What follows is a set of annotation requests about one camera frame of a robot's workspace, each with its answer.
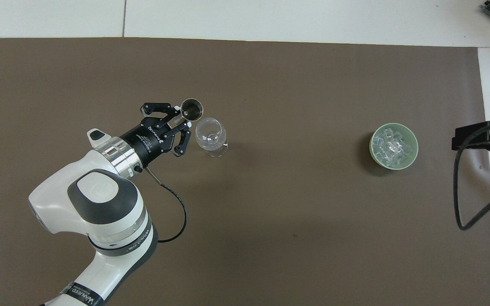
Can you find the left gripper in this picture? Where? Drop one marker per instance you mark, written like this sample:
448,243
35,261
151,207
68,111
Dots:
147,140

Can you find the small steel measuring cup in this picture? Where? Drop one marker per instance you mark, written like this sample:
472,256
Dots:
192,109

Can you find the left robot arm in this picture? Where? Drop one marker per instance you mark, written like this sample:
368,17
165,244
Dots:
100,221

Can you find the clear ice cubes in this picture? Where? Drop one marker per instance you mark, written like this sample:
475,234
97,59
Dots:
394,145

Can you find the clear wine glass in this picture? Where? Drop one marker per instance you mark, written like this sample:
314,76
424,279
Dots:
212,139

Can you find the green bowl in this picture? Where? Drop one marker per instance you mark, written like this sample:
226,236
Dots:
374,155

